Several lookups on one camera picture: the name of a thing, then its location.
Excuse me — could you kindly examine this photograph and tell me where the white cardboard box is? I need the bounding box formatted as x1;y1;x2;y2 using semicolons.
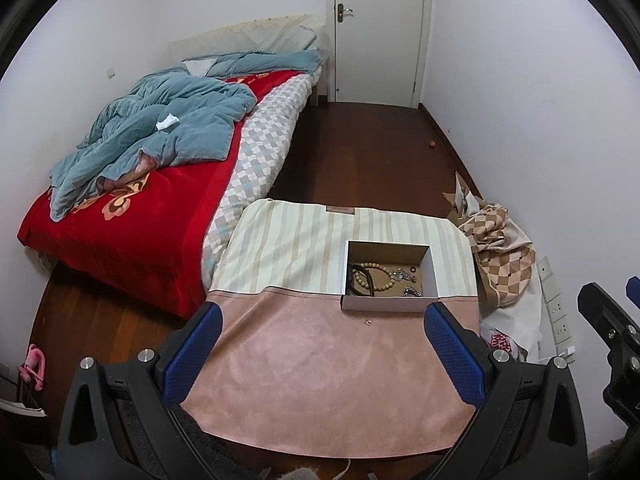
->
340;240;441;313

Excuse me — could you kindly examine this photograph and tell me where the white power strip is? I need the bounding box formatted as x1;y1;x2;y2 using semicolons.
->
537;256;577;361

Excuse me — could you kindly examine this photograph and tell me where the beige knit sock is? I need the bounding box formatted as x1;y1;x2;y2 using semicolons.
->
280;465;321;480

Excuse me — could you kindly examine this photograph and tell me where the white door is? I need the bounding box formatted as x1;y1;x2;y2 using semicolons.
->
325;0;433;109

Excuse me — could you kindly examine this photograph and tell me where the grey checkered bed sheet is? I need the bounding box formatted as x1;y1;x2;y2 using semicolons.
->
200;74;321;291

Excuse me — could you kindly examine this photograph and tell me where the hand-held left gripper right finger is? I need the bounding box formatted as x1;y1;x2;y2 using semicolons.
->
424;302;588;480

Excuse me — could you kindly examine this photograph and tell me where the pale checked pillow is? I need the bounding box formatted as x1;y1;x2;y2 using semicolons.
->
182;22;321;68

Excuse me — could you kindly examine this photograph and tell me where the cream headboard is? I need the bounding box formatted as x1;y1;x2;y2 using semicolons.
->
167;14;326;58

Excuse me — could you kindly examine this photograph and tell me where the red floral blanket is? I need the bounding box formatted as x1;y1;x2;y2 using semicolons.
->
17;72;303;318

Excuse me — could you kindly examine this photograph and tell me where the black smart band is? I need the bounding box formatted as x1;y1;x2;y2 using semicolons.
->
347;262;376;296

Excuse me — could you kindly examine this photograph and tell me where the wooden bead bracelet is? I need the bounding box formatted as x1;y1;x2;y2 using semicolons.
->
351;261;396;297

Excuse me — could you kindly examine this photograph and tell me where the teal quilt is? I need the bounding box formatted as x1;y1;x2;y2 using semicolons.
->
48;50;323;221

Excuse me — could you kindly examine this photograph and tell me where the red and white bag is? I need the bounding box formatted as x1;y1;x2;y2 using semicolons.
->
481;327;521;361

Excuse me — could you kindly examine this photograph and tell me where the brown checkered cloth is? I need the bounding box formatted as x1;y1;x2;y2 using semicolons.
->
442;171;543;361

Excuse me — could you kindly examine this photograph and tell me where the pink plastic object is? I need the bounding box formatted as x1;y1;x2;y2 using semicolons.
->
20;344;47;391

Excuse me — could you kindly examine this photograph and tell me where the pink and striped tablecloth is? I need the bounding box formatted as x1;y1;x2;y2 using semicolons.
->
180;199;483;461

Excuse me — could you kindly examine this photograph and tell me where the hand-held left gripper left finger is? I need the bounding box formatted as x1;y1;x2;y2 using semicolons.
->
56;302;223;480

